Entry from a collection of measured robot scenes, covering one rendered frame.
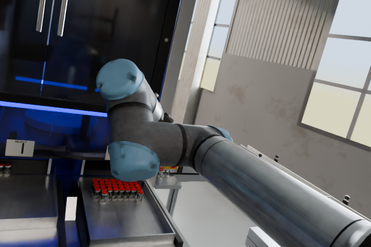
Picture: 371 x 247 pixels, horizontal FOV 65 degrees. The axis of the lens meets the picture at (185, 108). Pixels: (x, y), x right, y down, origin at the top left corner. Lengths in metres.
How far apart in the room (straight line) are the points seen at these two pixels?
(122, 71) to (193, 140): 0.16
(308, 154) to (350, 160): 0.40
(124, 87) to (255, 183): 0.24
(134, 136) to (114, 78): 0.10
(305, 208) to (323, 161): 2.87
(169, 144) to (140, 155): 0.06
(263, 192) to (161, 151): 0.18
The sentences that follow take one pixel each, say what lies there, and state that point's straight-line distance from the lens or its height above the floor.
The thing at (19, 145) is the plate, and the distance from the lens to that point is 1.17.
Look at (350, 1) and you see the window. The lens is 3.31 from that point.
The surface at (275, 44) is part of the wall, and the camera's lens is 3.60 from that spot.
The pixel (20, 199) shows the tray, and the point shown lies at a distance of 1.14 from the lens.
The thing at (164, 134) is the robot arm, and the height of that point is 1.33.
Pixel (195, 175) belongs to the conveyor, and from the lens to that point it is 1.53.
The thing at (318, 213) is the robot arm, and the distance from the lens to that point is 0.33.
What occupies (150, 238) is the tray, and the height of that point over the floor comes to 0.90.
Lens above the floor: 1.46
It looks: 10 degrees down
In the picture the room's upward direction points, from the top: 13 degrees clockwise
